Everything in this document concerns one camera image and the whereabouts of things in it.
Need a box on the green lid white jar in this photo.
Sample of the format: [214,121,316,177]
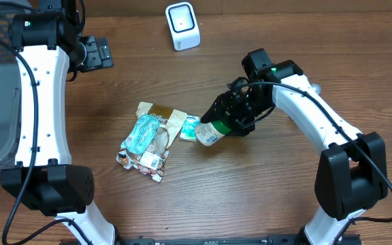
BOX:
[195,120,231,146]

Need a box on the teal Kleenex tissue pack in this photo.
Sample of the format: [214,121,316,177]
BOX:
[180,115,200,142]

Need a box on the yellow oil bottle silver cap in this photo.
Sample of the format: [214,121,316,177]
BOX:
[311,84,321,94]

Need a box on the teal wet wipes pack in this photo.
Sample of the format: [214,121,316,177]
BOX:
[120,114,160,154]

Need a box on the brown Pantree snack bag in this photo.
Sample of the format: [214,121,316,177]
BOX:
[116,102,187,182]

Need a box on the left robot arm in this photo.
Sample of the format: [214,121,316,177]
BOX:
[0,1,119,244]

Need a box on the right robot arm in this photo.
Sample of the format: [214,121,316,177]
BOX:
[195,48,388,244]

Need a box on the white barcode scanner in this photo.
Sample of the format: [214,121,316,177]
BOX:
[165,1,201,51]

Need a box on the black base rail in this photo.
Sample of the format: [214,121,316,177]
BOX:
[118,235,298,245]

